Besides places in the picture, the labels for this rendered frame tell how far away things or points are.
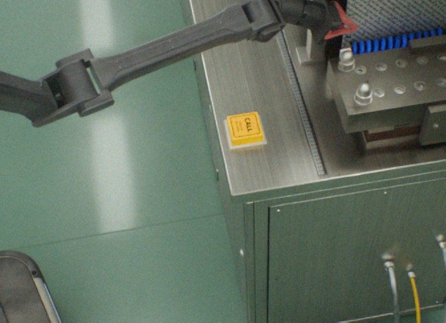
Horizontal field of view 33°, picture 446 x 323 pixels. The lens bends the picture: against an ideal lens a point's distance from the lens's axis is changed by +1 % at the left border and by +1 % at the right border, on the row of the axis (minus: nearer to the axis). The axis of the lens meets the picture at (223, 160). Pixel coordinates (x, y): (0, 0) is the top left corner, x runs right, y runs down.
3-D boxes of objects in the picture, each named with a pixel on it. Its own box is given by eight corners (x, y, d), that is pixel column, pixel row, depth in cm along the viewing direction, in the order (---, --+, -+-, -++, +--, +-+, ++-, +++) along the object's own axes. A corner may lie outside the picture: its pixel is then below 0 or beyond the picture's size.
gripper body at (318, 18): (322, 47, 157) (293, 39, 153) (310, 14, 163) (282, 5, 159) (340, 24, 152) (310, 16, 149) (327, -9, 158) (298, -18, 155)
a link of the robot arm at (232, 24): (79, 111, 135) (54, 58, 137) (79, 120, 141) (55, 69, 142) (286, 27, 146) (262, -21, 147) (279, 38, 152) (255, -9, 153)
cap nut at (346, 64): (335, 62, 161) (336, 46, 157) (352, 59, 161) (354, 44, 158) (339, 73, 159) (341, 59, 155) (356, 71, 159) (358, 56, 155)
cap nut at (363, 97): (352, 93, 156) (354, 79, 152) (369, 91, 156) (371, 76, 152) (356, 107, 153) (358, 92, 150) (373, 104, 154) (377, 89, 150)
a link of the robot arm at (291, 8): (279, 8, 148) (278, -16, 150) (261, 26, 154) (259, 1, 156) (308, 17, 151) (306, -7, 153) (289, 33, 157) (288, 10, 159)
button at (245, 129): (226, 123, 169) (226, 115, 167) (257, 117, 170) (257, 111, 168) (232, 146, 165) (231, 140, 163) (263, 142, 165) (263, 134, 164)
